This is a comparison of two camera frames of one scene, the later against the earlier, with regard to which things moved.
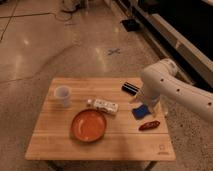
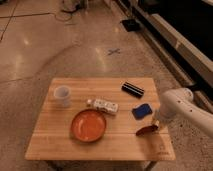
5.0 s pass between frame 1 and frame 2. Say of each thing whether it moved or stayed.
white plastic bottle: stayed
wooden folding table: stayed
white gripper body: moved
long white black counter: stayed
